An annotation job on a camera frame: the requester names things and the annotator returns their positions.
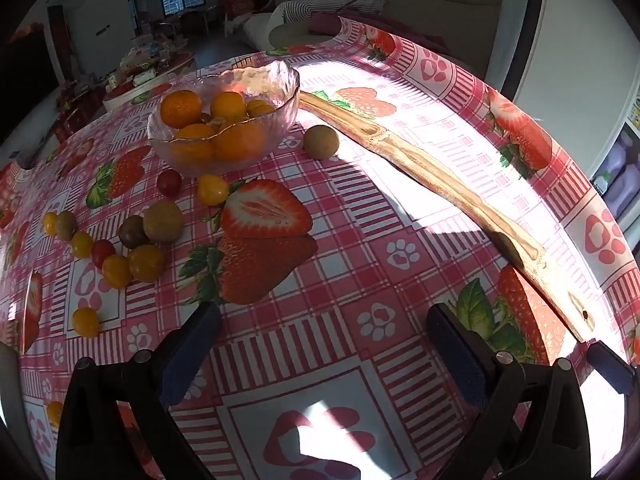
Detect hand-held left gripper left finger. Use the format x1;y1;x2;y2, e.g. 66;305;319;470
55;301;223;480

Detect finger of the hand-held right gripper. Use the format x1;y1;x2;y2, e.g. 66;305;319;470
586;341;634;397

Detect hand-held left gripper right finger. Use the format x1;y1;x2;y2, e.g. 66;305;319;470
426;304;593;480

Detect clear glass bowl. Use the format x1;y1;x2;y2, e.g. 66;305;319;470
146;60;301;178

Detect dark brown round fruit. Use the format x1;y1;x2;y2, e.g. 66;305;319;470
118;215;150;250

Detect red cherry tomato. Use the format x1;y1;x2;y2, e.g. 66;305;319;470
156;169;182;197
90;239;116;268

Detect large green-brown round fruit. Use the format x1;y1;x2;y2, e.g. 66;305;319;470
143;201;185;243

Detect strawberry print tablecloth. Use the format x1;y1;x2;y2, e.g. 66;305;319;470
0;16;640;480

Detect small green-brown round fruit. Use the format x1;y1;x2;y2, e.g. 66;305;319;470
54;211;78;242

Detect screen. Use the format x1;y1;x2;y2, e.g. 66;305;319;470
590;122;640;223

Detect dark orange mandarin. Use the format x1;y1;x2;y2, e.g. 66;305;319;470
160;90;203;129

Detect pale brown round fruit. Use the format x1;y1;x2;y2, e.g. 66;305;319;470
303;125;341;161

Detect white coffee table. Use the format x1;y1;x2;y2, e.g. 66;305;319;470
102;50;197;111

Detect beige armchair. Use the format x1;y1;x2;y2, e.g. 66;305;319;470
382;0;507;78

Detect red cushion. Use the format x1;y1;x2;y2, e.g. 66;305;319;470
222;0;262;20

